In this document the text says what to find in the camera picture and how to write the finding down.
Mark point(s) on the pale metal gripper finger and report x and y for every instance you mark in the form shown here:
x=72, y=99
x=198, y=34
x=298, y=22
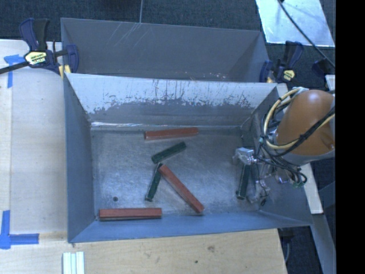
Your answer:
x=243, y=154
x=258, y=193

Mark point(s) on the dark green flat block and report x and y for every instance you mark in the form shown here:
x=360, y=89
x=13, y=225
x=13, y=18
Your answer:
x=154, y=182
x=168, y=152
x=244, y=183

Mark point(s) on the red-brown flat block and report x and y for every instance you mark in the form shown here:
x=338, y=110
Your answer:
x=130, y=213
x=181, y=188
x=171, y=133

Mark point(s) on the grey metal bin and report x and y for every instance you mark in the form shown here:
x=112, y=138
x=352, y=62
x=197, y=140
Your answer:
x=119, y=164

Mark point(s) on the pale wood board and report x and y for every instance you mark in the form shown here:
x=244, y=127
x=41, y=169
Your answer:
x=37, y=153

